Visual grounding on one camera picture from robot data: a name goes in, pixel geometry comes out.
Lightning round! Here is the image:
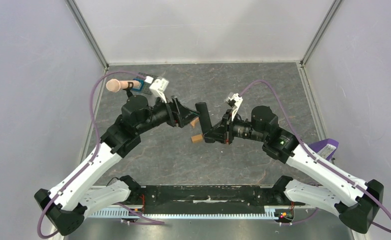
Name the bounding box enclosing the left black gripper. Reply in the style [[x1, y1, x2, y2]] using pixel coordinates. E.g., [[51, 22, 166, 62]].
[[135, 92, 200, 135]]

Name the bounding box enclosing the black remote control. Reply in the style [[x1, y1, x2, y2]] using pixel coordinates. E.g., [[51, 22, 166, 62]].
[[195, 102, 215, 144]]

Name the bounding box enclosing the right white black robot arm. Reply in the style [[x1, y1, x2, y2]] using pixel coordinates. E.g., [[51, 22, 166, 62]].
[[195, 102, 384, 234]]

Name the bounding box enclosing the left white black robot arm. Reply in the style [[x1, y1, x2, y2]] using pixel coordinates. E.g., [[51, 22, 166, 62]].
[[34, 95, 199, 239]]

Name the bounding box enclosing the curved wooden arch block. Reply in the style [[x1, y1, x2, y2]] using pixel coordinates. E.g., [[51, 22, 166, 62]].
[[190, 117, 200, 129]]

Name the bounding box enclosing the small wooden rectangular block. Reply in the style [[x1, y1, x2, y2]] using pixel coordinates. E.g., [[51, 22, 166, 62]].
[[191, 134, 204, 143]]

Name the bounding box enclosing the blue square block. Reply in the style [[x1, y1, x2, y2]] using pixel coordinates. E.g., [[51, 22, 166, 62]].
[[131, 78, 152, 95]]

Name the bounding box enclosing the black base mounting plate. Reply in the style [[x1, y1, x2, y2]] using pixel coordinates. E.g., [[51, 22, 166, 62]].
[[117, 175, 293, 215]]

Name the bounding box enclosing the beige wooden peg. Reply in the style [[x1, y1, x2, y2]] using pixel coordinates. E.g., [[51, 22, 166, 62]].
[[105, 78, 139, 93]]

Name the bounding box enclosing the purple plastic holder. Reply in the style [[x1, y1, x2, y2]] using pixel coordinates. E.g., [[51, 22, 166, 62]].
[[308, 138, 339, 162]]

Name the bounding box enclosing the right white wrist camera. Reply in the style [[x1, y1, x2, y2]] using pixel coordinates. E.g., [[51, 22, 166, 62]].
[[224, 92, 243, 119]]

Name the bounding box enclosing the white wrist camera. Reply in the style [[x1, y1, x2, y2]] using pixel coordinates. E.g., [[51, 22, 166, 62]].
[[224, 92, 243, 119], [144, 76, 170, 103]]

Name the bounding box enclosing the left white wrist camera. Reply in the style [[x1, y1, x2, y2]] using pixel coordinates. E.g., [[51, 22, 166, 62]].
[[144, 76, 170, 103]]

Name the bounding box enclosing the grey studded base plate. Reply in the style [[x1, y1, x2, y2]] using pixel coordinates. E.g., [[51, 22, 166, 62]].
[[137, 72, 149, 79]]

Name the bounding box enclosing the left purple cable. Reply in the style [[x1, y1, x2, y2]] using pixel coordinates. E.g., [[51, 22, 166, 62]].
[[37, 70, 147, 239]]

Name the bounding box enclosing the purple cable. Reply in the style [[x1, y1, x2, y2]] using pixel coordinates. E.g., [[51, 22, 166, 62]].
[[239, 79, 391, 235], [37, 70, 147, 239]]

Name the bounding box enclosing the white slotted cable duct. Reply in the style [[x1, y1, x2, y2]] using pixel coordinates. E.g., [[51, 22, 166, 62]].
[[89, 206, 279, 220]]

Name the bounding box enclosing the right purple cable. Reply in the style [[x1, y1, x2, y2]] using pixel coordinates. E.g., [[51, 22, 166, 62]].
[[239, 79, 391, 235]]

